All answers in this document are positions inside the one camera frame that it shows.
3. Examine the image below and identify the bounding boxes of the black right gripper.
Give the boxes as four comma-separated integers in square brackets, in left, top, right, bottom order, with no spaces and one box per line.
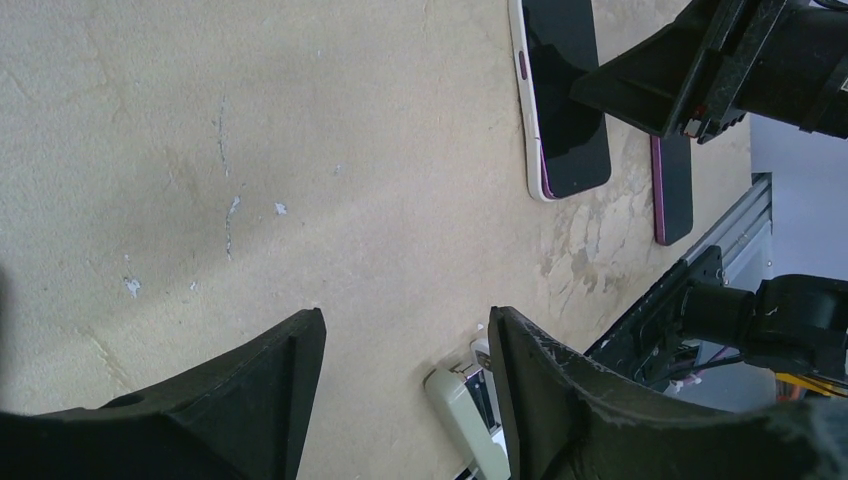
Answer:
[571,1,847,144]

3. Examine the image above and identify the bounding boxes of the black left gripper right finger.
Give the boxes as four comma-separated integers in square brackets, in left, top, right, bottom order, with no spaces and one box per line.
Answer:
[488,307,847,479]

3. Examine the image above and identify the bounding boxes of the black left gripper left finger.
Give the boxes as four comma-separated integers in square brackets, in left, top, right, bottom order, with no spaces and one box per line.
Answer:
[1,309,326,479]

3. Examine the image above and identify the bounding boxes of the purple smartphone black screen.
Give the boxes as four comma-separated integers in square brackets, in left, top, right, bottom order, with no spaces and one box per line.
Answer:
[519,1,612,201]

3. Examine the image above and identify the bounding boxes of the white phone case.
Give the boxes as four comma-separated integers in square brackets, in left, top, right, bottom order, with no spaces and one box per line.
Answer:
[507,0,555,202]

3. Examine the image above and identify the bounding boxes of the white stapler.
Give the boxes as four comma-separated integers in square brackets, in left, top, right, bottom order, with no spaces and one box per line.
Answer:
[424,338,511,479]

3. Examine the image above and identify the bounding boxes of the black aluminium mounting rail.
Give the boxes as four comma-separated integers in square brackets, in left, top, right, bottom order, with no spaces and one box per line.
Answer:
[585,173,773,392]

